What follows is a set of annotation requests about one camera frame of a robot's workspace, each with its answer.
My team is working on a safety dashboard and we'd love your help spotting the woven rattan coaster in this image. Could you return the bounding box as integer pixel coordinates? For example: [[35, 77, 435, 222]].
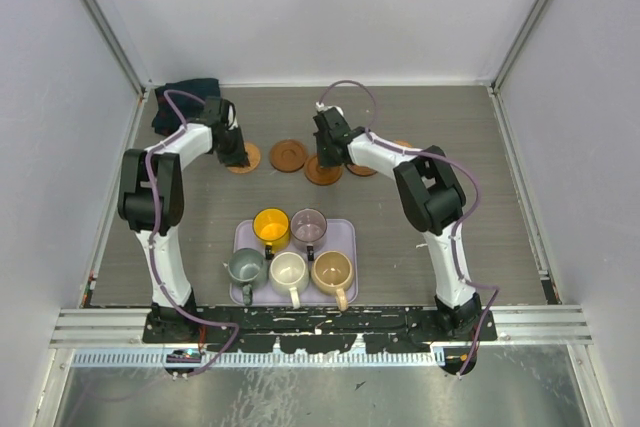
[[228, 142, 261, 174], [394, 140, 413, 149]]

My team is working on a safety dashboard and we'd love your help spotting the wooden coaster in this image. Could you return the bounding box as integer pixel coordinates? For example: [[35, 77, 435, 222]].
[[269, 139, 308, 173], [304, 154, 343, 186], [346, 164, 377, 177]]

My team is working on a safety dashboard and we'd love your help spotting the yellow translucent cup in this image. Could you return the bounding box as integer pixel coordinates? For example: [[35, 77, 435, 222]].
[[252, 208, 290, 260]]

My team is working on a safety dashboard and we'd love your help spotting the purple translucent cup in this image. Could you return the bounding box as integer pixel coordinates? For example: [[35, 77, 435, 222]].
[[290, 208, 328, 261]]

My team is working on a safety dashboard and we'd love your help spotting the lilac plastic tray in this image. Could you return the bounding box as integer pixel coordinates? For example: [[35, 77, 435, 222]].
[[232, 219, 358, 307]]

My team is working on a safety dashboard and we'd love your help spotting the beige ceramic mug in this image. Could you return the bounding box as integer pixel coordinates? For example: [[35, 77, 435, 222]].
[[311, 251, 355, 312]]

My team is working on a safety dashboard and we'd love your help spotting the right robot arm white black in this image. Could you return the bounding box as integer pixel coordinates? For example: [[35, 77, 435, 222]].
[[313, 103, 482, 341]]

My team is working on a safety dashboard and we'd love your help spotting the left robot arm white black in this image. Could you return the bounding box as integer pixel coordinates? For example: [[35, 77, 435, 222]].
[[117, 89, 249, 343]]

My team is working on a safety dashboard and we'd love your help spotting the dark blue folded cloth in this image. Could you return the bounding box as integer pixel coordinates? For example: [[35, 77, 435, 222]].
[[151, 77, 221, 136]]

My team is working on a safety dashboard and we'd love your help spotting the grey ceramic mug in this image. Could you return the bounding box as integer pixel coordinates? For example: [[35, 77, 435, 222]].
[[227, 248, 269, 306]]

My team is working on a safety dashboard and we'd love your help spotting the white ceramic mug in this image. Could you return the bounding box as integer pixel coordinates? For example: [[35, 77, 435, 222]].
[[269, 252, 310, 309]]

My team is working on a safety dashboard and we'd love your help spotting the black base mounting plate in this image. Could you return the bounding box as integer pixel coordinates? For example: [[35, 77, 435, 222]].
[[142, 304, 499, 354]]

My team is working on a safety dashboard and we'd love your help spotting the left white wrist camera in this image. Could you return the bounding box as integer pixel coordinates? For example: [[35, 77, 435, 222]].
[[223, 102, 238, 130]]

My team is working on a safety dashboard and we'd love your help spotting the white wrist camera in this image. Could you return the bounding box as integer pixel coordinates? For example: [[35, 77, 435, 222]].
[[223, 102, 238, 130], [315, 102, 344, 116]]

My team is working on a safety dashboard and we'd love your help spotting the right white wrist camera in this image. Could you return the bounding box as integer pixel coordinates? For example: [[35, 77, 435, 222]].
[[315, 102, 344, 116]]

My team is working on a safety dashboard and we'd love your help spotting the grey slotted cable duct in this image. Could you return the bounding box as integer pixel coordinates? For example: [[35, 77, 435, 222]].
[[71, 349, 445, 369]]

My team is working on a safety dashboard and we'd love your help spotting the aluminium frame rail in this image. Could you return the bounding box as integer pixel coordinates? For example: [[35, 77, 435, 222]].
[[50, 305, 593, 348]]

